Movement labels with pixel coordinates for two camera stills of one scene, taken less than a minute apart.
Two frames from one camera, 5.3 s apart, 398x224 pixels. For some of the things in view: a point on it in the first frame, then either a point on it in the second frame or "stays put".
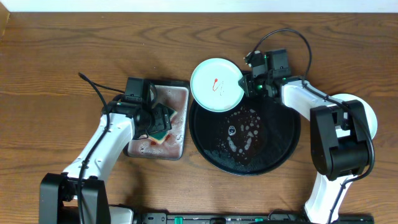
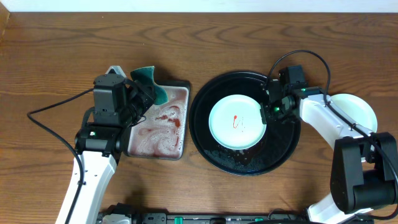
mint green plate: [214, 85] to [235, 122]
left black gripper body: [162, 120] to [146, 96]
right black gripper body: [257, 87] to [275, 112]
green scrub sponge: [160, 136] to [145, 75]
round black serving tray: [257, 137] stays put
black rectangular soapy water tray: [175, 94] stays put
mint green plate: [371, 119] stays put
